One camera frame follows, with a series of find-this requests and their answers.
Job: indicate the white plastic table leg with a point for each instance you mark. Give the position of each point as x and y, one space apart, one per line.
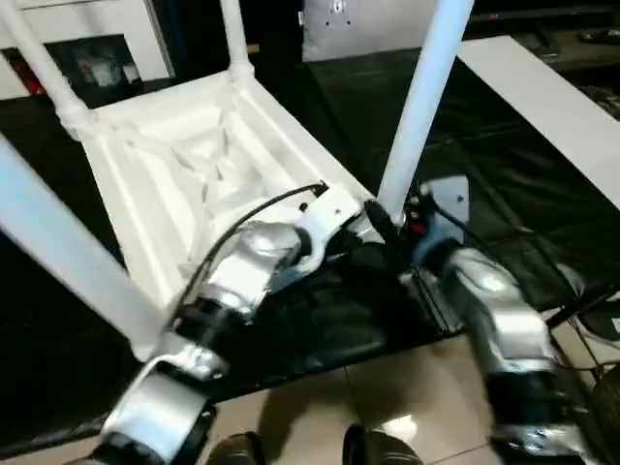
39 53
236 34
421 106
63 232

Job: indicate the white plastic table top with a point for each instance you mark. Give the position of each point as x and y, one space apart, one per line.
160 160

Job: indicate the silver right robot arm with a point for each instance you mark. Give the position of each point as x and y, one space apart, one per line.
508 329

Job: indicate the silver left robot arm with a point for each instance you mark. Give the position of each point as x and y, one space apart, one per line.
237 276

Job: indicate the black table mat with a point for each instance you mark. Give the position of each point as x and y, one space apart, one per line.
484 169

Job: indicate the white flat board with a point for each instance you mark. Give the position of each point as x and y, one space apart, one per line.
533 97

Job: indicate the grey cushion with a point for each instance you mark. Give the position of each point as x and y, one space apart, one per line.
368 34

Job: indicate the black metal stand bar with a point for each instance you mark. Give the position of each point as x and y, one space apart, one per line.
581 305

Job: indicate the black box white label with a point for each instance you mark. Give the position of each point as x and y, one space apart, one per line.
598 319

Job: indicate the black low furniture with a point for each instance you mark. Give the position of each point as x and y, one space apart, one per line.
523 29

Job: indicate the gold label sticker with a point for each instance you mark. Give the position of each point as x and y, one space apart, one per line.
252 48

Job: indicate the dark left robot foot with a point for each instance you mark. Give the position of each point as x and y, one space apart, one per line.
237 450

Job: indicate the black cabinet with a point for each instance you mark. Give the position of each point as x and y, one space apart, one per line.
203 29

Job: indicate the white glass-door cabinet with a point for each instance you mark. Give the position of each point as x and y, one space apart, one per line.
97 19

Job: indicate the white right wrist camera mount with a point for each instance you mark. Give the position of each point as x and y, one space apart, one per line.
450 194

